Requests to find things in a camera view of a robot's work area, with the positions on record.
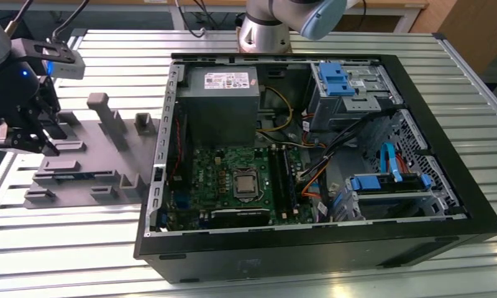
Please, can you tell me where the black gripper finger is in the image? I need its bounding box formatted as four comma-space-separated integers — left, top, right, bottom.
0, 108, 62, 156
31, 75, 67, 140

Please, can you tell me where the black RAM slot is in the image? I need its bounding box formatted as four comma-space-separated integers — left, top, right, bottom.
268, 148, 285, 218

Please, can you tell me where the grey parts rack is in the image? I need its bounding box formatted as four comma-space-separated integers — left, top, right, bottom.
22, 92, 162, 208

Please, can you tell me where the grey power supply unit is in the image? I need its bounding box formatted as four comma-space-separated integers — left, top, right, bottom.
177, 65, 261, 147

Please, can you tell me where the green motherboard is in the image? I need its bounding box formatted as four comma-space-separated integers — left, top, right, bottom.
165, 145, 316, 230

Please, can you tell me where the silver CPU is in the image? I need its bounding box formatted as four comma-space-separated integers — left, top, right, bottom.
233, 175, 258, 192

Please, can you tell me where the CPU socket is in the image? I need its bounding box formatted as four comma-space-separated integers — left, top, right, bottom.
230, 167, 262, 203

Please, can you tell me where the black graphics card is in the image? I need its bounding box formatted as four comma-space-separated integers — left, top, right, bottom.
209, 208, 270, 229

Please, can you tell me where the blue disk carrier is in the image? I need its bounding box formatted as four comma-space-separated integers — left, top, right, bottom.
318, 63, 357, 97
346, 174, 433, 193

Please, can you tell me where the black PC case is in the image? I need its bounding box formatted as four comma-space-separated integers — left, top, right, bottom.
131, 52, 497, 284

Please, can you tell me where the grey metal drive cage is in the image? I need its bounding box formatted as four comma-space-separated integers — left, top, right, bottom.
342, 173, 457, 221
308, 61, 402, 131

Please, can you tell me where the white framed wooden desk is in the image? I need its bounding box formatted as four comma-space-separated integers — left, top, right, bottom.
23, 0, 430, 34

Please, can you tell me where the brown wooden cabinet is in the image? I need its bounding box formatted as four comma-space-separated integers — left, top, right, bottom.
409, 0, 497, 84

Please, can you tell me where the black camera cable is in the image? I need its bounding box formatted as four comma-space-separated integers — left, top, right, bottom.
3, 0, 34, 35
51, 0, 90, 43

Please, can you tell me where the yellow wire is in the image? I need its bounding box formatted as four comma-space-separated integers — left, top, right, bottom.
260, 86, 294, 133

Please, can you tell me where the orange wire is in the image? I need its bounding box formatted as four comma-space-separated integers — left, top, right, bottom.
301, 173, 328, 198

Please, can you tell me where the black cable bundle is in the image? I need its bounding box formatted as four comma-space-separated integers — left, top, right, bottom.
301, 110, 398, 187

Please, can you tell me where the blue flat wire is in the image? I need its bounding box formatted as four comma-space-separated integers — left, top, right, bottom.
380, 142, 404, 183

